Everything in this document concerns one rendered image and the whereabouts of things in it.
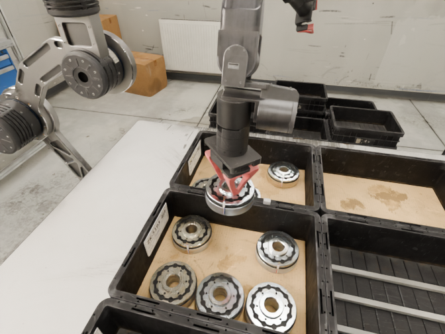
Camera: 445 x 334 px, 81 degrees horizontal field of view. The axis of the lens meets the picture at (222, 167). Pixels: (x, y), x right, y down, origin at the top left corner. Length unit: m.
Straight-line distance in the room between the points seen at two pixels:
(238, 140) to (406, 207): 0.65
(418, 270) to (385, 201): 0.22
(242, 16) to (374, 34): 3.35
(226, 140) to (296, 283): 0.39
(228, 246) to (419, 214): 0.57
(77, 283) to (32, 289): 0.12
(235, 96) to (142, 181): 0.76
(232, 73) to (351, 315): 0.54
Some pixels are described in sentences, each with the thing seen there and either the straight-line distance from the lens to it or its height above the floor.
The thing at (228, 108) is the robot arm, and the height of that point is 1.23.
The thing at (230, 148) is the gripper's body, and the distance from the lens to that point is 0.45.
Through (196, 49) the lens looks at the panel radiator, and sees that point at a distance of 3.70.
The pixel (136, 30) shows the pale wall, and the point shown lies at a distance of 4.10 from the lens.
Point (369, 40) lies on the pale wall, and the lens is 3.72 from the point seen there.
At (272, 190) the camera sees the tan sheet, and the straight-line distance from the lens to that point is 0.86.
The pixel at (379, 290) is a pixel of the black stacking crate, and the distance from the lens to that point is 0.74.
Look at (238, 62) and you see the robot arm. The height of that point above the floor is 1.30.
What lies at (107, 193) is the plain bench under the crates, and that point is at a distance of 1.11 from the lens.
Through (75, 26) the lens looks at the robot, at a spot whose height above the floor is 1.26.
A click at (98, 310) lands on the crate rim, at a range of 0.57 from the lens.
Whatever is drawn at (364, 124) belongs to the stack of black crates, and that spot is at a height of 0.49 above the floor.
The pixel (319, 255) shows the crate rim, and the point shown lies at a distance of 0.61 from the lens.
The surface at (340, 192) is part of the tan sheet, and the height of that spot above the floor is 0.83.
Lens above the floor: 1.42
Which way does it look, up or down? 39 degrees down
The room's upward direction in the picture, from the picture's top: straight up
